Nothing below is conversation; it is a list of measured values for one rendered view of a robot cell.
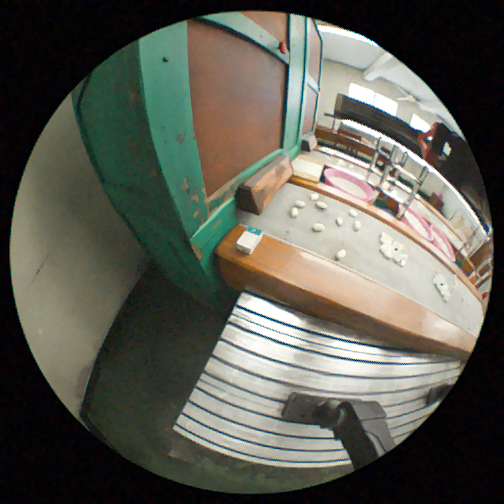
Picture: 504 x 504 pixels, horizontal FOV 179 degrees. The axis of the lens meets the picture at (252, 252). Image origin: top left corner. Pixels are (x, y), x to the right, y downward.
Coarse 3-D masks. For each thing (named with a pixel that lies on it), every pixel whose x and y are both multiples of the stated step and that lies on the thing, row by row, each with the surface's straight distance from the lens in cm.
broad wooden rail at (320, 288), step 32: (224, 256) 34; (256, 256) 33; (288, 256) 34; (256, 288) 39; (288, 288) 31; (320, 288) 32; (352, 288) 36; (384, 288) 43; (352, 320) 38; (384, 320) 40; (416, 320) 51; (448, 320) 76; (448, 352) 85
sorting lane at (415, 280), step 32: (288, 192) 58; (256, 224) 43; (288, 224) 44; (352, 224) 55; (384, 224) 69; (320, 256) 39; (352, 256) 45; (384, 256) 54; (416, 256) 73; (416, 288) 61; (448, 288) 91; (480, 320) 156
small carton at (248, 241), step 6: (252, 228) 35; (246, 234) 34; (252, 234) 34; (258, 234) 34; (240, 240) 33; (246, 240) 33; (252, 240) 33; (258, 240) 34; (240, 246) 32; (246, 246) 32; (252, 246) 32; (246, 252) 33
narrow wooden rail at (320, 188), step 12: (288, 180) 64; (300, 180) 63; (324, 192) 62; (336, 192) 64; (348, 204) 64; (360, 204) 65; (372, 216) 67; (384, 216) 69; (396, 228) 72; (408, 228) 78; (420, 240) 81; (432, 252) 88; (444, 264) 99; (456, 276) 114; (468, 288) 134; (480, 300) 165
